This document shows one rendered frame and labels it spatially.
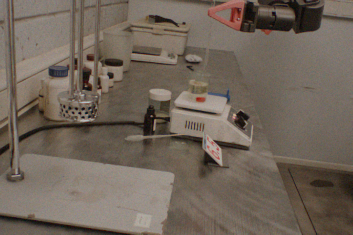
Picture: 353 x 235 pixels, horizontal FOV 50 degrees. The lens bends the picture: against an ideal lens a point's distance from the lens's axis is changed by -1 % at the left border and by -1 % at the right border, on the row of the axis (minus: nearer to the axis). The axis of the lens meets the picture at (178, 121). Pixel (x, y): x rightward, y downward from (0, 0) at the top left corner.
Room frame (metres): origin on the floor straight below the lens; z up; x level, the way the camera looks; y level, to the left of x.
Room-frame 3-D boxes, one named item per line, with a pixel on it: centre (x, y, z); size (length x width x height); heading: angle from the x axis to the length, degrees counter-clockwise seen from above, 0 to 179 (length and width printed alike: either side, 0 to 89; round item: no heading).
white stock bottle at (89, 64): (1.23, 0.30, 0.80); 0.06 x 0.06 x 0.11
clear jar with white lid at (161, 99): (0.98, 0.06, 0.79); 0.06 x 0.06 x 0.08
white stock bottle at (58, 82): (0.92, 0.31, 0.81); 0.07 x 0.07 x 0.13
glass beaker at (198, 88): (0.90, -0.04, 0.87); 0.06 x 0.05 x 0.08; 67
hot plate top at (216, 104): (0.91, -0.05, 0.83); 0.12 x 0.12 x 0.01; 80
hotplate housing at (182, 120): (0.91, -0.08, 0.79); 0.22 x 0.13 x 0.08; 80
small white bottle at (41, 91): (0.95, 0.36, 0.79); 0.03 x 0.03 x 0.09
